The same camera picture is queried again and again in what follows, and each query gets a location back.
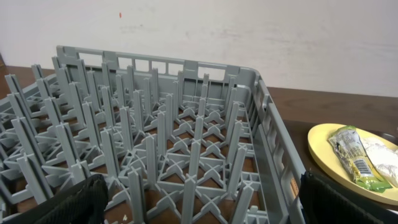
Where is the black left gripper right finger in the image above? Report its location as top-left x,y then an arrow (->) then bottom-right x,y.
299,171 -> 397,224

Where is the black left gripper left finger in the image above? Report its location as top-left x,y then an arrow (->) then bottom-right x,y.
6,174 -> 108,224

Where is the yellow plate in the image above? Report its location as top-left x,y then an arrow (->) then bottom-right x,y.
307,123 -> 397,206

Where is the white paper napkin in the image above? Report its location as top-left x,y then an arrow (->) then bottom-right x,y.
361,138 -> 397,187

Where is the grey plastic dish rack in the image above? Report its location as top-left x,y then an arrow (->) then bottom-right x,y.
1,46 -> 305,223

